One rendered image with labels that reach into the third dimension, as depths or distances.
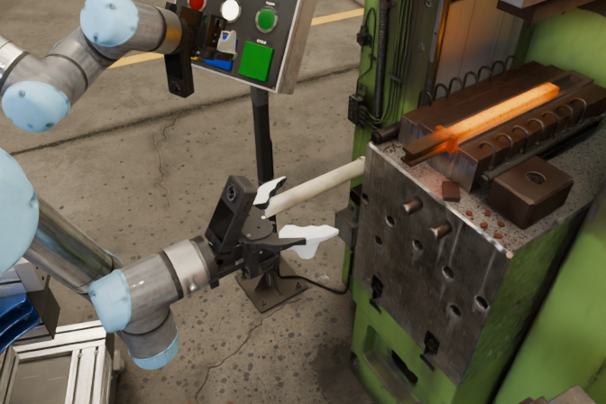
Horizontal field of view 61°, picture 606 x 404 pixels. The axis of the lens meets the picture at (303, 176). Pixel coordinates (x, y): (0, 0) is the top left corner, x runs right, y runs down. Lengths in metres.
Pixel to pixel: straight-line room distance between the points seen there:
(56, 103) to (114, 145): 1.97
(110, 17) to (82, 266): 0.36
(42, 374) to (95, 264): 0.90
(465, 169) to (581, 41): 0.50
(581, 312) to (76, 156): 2.28
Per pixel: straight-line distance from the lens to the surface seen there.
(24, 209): 0.52
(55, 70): 0.84
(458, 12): 1.17
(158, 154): 2.64
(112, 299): 0.73
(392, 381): 1.61
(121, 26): 0.83
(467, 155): 0.98
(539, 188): 0.96
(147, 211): 2.34
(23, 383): 1.71
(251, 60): 1.20
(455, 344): 1.18
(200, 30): 0.99
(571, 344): 1.27
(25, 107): 0.81
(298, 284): 1.94
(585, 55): 1.37
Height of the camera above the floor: 1.56
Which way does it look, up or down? 40 degrees down
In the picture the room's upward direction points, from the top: straight up
